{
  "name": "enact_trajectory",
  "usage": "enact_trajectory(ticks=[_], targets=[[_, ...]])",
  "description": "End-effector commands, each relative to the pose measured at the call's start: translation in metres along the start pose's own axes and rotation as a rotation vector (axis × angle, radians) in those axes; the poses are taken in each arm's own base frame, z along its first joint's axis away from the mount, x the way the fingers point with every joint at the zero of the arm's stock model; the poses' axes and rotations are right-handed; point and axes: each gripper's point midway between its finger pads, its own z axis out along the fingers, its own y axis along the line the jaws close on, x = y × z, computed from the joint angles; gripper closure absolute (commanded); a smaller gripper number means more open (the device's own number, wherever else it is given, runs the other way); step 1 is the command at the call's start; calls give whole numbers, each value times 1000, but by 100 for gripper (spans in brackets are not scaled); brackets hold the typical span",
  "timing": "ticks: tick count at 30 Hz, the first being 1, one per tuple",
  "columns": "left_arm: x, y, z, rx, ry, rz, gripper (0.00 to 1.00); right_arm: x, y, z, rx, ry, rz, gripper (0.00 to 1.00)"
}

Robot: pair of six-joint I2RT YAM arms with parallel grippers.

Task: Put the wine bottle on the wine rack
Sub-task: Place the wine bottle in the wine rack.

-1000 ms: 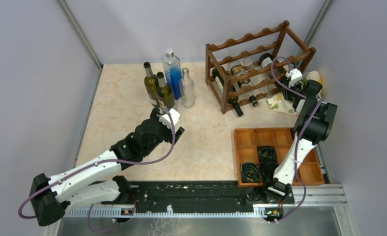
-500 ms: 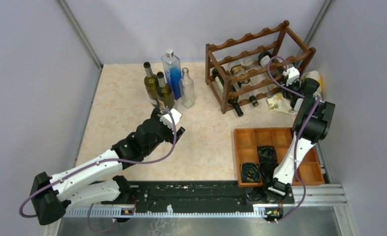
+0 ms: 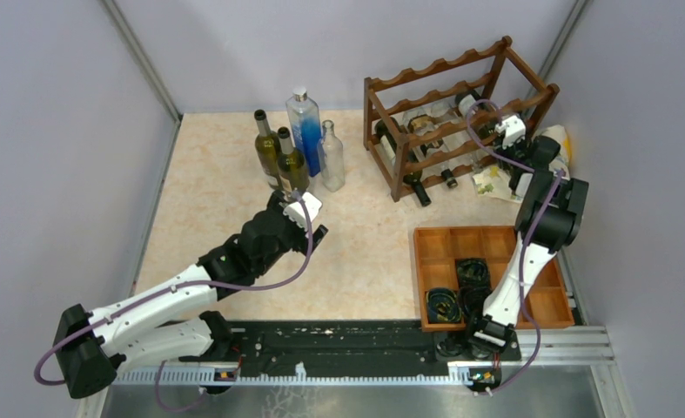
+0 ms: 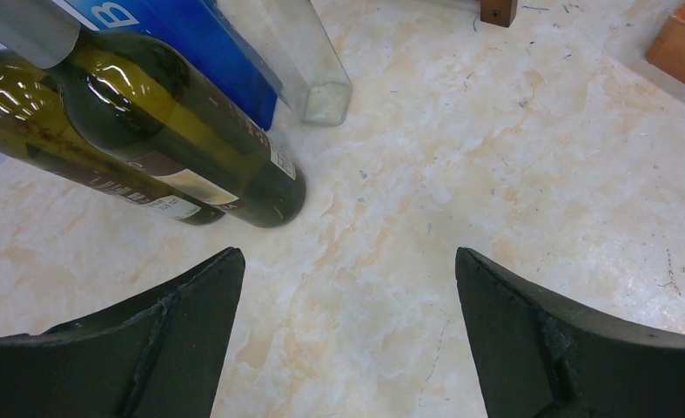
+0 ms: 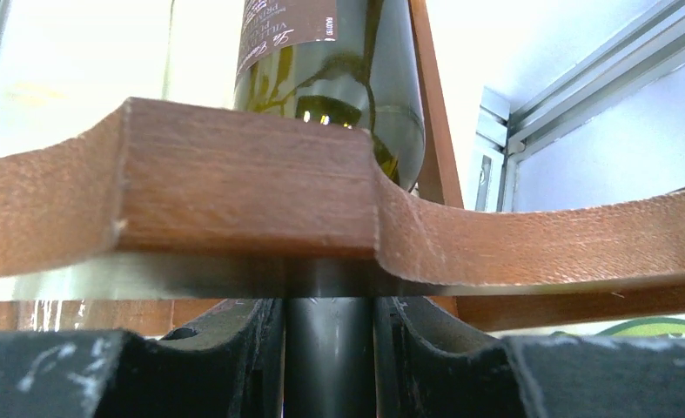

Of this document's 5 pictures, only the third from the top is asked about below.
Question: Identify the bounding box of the green wine bottle grey capsule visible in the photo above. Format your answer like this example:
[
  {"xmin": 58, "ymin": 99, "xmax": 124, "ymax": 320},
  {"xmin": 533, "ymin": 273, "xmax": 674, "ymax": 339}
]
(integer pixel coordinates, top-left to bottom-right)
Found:
[{"xmin": 454, "ymin": 90, "xmax": 508, "ymax": 157}]

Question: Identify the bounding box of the green wine bottle dark label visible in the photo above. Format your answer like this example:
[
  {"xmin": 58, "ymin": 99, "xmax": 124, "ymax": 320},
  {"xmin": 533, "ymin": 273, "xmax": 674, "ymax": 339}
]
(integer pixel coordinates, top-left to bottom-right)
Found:
[{"xmin": 277, "ymin": 126, "xmax": 310, "ymax": 195}]

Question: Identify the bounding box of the square clear glass bottle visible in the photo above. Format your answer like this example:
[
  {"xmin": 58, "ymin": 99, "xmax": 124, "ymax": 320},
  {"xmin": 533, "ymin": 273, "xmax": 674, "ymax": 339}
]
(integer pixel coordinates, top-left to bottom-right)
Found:
[{"xmin": 432, "ymin": 100, "xmax": 494, "ymax": 168}]

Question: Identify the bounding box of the clear whisky bottle black label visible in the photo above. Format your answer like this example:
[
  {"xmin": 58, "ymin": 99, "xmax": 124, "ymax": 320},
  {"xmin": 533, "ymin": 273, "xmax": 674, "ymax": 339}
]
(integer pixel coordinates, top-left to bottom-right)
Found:
[{"xmin": 400, "ymin": 109, "xmax": 461, "ymax": 189}]

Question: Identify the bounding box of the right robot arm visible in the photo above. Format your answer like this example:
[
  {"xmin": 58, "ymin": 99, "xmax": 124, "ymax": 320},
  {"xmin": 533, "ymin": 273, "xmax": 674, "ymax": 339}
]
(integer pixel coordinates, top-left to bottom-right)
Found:
[{"xmin": 463, "ymin": 135, "xmax": 589, "ymax": 359}]

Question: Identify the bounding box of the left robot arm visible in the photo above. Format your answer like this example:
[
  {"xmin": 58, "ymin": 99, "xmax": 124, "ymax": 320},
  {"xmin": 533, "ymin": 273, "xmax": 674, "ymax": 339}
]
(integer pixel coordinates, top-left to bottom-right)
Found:
[{"xmin": 44, "ymin": 192, "xmax": 328, "ymax": 400}]

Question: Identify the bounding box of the clear empty glass bottle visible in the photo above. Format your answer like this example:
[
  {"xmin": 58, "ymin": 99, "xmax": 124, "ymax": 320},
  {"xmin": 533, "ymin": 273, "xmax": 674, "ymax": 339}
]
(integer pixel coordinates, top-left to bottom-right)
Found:
[{"xmin": 318, "ymin": 119, "xmax": 346, "ymax": 192}]

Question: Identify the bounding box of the green wine bottle far left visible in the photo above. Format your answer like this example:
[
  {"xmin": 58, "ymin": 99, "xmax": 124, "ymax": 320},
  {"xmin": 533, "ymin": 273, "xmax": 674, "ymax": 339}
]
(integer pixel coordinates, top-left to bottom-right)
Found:
[{"xmin": 253, "ymin": 109, "xmax": 282, "ymax": 190}]

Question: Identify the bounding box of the wooden wine rack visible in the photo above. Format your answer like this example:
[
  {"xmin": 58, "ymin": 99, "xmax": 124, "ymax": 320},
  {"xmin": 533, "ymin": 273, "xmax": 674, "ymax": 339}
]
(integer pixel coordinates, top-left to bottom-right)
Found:
[{"xmin": 363, "ymin": 36, "xmax": 560, "ymax": 201}]

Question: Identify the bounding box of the clear blue vodka bottle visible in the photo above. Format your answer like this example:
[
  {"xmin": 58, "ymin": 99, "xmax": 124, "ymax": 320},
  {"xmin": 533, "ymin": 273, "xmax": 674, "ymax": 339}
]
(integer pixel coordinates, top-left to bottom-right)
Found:
[{"xmin": 285, "ymin": 87, "xmax": 322, "ymax": 178}]

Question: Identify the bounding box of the dinosaur print cloth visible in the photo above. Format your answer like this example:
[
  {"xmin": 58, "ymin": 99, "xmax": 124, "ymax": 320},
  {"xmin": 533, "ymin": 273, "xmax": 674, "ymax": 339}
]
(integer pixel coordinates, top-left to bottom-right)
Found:
[{"xmin": 473, "ymin": 125, "xmax": 571, "ymax": 203}]

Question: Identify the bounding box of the rolled green patterned tie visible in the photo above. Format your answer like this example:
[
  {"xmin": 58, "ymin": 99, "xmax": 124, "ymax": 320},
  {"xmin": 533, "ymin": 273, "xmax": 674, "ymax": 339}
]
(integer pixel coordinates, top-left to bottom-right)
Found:
[{"xmin": 455, "ymin": 258, "xmax": 490, "ymax": 288}]

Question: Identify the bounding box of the rolled dark patterned tie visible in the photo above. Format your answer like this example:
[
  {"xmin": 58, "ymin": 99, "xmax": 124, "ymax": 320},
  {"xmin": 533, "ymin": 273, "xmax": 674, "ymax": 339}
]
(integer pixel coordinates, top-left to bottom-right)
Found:
[{"xmin": 425, "ymin": 287, "xmax": 463, "ymax": 324}]

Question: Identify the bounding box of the rolled dark striped tie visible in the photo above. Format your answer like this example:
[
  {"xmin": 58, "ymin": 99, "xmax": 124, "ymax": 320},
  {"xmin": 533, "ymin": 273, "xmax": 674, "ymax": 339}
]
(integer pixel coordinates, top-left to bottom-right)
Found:
[{"xmin": 459, "ymin": 287, "xmax": 492, "ymax": 320}]

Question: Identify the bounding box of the wooden compartment tray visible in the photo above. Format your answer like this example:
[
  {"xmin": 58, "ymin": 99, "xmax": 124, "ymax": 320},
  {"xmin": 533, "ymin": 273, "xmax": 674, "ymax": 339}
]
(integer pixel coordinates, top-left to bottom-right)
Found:
[{"xmin": 412, "ymin": 226, "xmax": 575, "ymax": 332}]

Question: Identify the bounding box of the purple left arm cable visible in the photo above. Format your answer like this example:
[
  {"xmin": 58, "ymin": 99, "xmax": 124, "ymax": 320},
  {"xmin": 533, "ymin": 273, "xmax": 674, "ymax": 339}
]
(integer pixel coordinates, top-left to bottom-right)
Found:
[{"xmin": 33, "ymin": 192, "xmax": 314, "ymax": 412}]

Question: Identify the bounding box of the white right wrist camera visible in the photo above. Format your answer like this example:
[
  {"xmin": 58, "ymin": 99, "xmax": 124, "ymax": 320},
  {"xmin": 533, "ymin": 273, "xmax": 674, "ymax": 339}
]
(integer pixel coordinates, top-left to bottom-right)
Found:
[{"xmin": 495, "ymin": 114, "xmax": 527, "ymax": 148}]

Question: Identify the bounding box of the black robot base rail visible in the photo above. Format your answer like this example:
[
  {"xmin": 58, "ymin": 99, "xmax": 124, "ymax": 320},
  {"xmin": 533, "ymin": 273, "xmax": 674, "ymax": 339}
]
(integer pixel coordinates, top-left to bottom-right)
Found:
[{"xmin": 178, "ymin": 319, "xmax": 522, "ymax": 381}]

